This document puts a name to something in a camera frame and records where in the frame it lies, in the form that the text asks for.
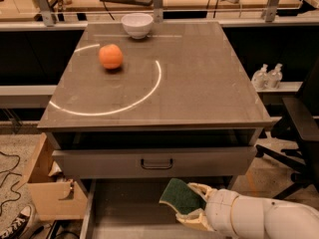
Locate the orange fruit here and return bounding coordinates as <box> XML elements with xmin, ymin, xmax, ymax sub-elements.
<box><xmin>99</xmin><ymin>44</ymin><xmax>124</xmax><ymax>70</ymax></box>

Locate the black drawer handle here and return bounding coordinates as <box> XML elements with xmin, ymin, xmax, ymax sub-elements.
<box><xmin>140</xmin><ymin>158</ymin><xmax>173</xmax><ymax>170</ymax></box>

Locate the right metal frame post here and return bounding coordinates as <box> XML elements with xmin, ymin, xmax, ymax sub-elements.
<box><xmin>261</xmin><ymin>0</ymin><xmax>279</xmax><ymax>23</ymax></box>

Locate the grey drawer cabinet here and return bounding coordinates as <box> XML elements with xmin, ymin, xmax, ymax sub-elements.
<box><xmin>37</xmin><ymin>20</ymin><xmax>273</xmax><ymax>239</ymax></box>

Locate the black floor cable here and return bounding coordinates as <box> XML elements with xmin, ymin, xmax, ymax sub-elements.
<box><xmin>0</xmin><ymin>150</ymin><xmax>24</xmax><ymax>217</ymax></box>

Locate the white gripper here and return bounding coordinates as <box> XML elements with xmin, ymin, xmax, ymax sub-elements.
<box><xmin>175</xmin><ymin>182</ymin><xmax>239</xmax><ymax>238</ymax></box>

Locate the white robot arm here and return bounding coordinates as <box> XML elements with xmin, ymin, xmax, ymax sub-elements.
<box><xmin>176</xmin><ymin>183</ymin><xmax>319</xmax><ymax>239</ymax></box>

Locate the open grey middle drawer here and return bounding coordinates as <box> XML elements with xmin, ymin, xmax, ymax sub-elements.
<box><xmin>80</xmin><ymin>179</ymin><xmax>230</xmax><ymax>239</ymax></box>

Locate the middle metal frame post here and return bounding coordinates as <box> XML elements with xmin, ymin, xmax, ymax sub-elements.
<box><xmin>154</xmin><ymin>0</ymin><xmax>163</xmax><ymax>23</ymax></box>

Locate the black and white sneaker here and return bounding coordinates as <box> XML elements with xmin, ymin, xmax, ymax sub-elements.
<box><xmin>0</xmin><ymin>204</ymin><xmax>35</xmax><ymax>239</ymax></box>

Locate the green and yellow sponge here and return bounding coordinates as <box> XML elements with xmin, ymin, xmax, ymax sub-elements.
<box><xmin>159</xmin><ymin>178</ymin><xmax>206</xmax><ymax>215</ymax></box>

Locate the grey top drawer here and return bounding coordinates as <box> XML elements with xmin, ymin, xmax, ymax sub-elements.
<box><xmin>53</xmin><ymin>146</ymin><xmax>256</xmax><ymax>179</ymax></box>

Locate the white ceramic bowl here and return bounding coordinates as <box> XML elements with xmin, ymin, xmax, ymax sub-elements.
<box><xmin>121</xmin><ymin>13</ymin><xmax>154</xmax><ymax>39</ymax></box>

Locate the left metal frame post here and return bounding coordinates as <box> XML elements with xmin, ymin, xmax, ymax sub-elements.
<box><xmin>35</xmin><ymin>0</ymin><xmax>56</xmax><ymax>27</ymax></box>

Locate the cardboard box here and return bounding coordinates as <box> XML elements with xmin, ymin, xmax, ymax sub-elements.
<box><xmin>17</xmin><ymin>133</ymin><xmax>88</xmax><ymax>221</ymax></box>

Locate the black office chair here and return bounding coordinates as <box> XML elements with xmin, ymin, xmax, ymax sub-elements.
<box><xmin>256</xmin><ymin>61</ymin><xmax>319</xmax><ymax>199</ymax></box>

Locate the metal frame post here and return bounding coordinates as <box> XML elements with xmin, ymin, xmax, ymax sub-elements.
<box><xmin>35</xmin><ymin>0</ymin><xmax>56</xmax><ymax>27</ymax></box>
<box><xmin>261</xmin><ymin>0</ymin><xmax>279</xmax><ymax>23</ymax></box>
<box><xmin>154</xmin><ymin>0</ymin><xmax>163</xmax><ymax>23</ymax></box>

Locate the left clear plastic bottle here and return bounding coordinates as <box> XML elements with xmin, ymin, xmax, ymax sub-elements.
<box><xmin>251</xmin><ymin>64</ymin><xmax>267</xmax><ymax>90</ymax></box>

